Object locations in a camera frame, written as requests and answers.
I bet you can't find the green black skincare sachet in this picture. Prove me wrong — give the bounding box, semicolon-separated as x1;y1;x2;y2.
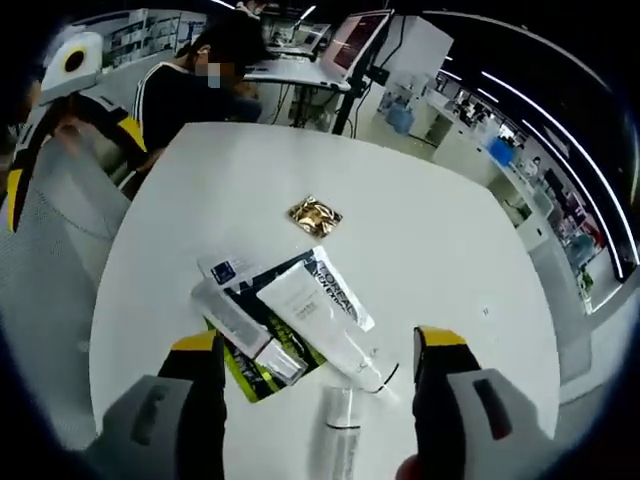
202;259;326;404

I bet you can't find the person's right hand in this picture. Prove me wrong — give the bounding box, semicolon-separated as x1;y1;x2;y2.
394;454;426;480

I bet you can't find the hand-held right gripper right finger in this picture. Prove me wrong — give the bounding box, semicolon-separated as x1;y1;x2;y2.
412;324;558;480

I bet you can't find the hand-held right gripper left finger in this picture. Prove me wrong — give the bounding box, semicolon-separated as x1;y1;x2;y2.
85;331;229;480

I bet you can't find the open laptop with pink screen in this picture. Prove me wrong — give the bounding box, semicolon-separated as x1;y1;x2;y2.
243;12;392;92

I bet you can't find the small white blue-square skincare sachet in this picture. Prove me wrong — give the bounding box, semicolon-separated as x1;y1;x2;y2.
196;252;261;286

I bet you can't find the white skincare tube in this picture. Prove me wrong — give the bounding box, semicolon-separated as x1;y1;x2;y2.
255;259;400;395

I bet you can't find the blue storage bin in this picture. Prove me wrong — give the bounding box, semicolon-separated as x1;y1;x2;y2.
482;135;516;169

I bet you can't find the small white skincare pump bottle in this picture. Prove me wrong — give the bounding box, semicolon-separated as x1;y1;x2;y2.
319;384;362;480
191;277;310;387

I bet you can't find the gold foil skincare sachet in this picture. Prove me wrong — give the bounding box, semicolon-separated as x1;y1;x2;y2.
286;195;345;237

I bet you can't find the blue water jug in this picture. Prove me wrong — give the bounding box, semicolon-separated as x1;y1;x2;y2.
387;104;417;135

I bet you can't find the black laptop stand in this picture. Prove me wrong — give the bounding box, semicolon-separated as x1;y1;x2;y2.
289;9;391;136

